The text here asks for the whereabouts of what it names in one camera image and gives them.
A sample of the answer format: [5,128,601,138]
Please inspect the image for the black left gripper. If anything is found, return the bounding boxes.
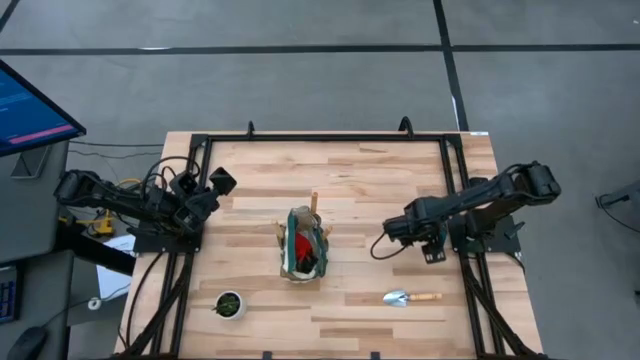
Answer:
[169,166,238,234]

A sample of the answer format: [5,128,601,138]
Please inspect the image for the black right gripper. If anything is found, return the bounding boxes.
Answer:
[383,197,448,265]

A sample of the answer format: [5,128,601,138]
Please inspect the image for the green and beige gardening bag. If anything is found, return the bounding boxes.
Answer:
[278,204,331,285]

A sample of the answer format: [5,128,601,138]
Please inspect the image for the red garden tool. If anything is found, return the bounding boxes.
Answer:
[293,230,319,274]

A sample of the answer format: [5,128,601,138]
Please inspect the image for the small plant in white pot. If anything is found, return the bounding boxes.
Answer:
[213,290,248,321]

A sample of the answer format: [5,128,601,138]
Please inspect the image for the white paper sheet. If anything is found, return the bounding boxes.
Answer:
[95,233,137,301]

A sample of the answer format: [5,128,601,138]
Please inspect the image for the grey desk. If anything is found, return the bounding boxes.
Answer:
[0,139,76,360]

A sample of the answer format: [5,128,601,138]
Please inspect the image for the computer monitor with blue screen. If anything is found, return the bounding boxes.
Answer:
[0,58,88,180]

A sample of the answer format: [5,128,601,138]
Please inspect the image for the dark keyboard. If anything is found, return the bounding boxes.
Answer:
[0,264,22,325]

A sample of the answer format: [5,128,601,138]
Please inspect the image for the black computer mouse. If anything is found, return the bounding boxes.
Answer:
[5,325,49,360]

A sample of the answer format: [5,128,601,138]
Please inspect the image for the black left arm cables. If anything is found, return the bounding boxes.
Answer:
[141,155,201,201]

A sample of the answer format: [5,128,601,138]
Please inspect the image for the metal trowel with wooden handle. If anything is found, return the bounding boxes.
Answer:
[382,289,444,308]

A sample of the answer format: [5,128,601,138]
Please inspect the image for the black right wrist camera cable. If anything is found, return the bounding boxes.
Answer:
[369,230,406,262]

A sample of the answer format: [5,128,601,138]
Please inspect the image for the thin black floor cable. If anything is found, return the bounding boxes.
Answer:
[67,139,166,161]

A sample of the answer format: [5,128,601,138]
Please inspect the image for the yellow clamp with cable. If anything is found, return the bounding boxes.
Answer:
[58,207,116,239]

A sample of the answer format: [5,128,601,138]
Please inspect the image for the black aluminium rig frame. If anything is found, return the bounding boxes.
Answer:
[114,117,551,360]

